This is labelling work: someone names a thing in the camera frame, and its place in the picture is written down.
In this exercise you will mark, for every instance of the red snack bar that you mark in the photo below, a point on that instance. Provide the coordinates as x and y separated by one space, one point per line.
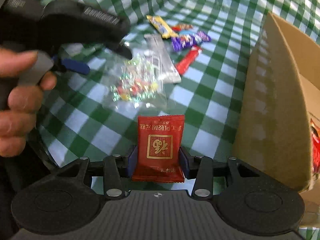
188 59

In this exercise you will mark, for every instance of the small red brown candy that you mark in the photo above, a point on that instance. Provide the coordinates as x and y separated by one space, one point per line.
181 27

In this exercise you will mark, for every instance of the clear bag colourful candies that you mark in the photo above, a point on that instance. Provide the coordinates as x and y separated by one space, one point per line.
135 83

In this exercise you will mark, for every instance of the cardboard box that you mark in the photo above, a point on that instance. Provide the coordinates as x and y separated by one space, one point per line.
281 96

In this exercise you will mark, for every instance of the red square snack packet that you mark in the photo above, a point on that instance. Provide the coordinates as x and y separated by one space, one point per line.
159 141

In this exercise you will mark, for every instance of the dark red snack pouch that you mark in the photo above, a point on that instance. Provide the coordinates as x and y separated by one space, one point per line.
315 146

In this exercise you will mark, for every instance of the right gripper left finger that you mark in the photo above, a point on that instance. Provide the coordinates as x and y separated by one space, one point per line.
74 180

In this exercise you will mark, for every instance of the yellow Alpenliebe candy bar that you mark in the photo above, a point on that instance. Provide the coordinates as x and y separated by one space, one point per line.
161 26

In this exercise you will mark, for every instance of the silver grey snack stick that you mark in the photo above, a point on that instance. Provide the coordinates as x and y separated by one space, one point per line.
168 72

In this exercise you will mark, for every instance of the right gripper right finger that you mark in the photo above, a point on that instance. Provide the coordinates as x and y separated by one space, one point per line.
205 169

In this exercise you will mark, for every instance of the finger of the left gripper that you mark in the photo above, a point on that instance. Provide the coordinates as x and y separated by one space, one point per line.
70 65
121 49

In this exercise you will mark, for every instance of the light blue candy wrapper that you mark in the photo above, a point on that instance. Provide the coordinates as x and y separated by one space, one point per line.
187 32

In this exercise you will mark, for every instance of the green white checkered cloth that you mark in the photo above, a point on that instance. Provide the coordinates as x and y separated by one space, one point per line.
75 123

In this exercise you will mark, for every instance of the purple chocolate wrapper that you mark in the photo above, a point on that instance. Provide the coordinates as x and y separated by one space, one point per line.
189 39

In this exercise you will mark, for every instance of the person's left hand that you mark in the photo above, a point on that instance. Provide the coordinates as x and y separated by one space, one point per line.
23 101

